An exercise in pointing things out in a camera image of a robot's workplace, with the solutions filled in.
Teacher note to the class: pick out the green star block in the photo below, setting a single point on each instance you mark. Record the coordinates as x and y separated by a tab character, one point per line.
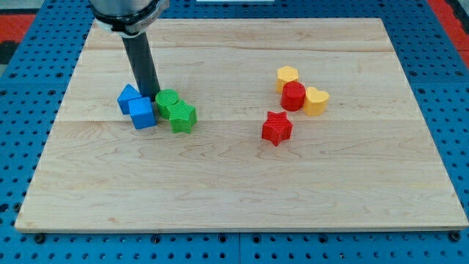
182	117

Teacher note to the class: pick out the red star block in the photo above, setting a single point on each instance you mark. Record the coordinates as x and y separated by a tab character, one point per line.
276	127

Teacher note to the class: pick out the blue triangular prism block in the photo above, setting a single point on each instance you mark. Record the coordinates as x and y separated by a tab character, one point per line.
127	94

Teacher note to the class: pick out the yellow heart block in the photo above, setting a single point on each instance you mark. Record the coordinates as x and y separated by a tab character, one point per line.
315	101

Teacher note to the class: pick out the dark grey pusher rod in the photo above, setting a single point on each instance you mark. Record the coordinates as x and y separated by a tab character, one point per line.
142	64

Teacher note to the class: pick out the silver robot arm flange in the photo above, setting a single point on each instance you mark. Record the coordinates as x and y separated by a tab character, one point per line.
127	18

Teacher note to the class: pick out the blue cube block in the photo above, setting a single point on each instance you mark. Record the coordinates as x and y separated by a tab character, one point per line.
142	114

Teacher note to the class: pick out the red cylinder block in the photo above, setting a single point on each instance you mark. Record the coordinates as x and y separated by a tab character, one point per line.
292	96

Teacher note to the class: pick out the yellow hexagon block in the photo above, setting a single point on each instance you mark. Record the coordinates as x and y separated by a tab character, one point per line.
284	75

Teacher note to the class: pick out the light wooden board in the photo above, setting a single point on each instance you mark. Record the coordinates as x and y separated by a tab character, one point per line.
367	163

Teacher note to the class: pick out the green cylinder block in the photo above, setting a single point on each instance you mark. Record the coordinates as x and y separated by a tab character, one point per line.
164	99

